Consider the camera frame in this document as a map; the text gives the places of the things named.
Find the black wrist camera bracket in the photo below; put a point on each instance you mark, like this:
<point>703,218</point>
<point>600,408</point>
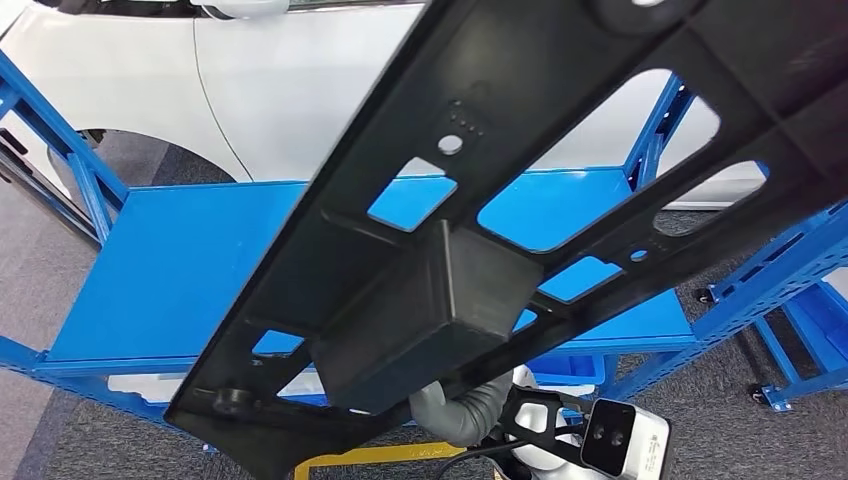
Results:
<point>513,414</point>

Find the dark metal bar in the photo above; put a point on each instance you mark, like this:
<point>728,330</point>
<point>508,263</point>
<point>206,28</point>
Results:
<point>46,202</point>

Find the blue plastic bin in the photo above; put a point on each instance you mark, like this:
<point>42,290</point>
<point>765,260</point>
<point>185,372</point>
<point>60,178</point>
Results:
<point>570,371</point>

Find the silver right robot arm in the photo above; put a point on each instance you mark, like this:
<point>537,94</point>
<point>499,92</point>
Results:
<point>484,424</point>

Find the white car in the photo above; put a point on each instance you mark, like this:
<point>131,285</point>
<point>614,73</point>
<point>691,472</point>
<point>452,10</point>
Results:
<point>132,79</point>

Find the black plastic plate frame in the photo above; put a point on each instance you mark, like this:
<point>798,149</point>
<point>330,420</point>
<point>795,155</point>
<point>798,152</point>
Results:
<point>464,298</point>

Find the blue metal shelf rack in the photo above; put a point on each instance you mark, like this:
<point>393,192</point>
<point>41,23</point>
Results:
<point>185,265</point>

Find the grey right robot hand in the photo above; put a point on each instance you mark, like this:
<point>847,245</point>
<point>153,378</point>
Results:
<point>434,411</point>

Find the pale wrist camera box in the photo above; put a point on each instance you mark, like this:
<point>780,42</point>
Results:
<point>629,444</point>

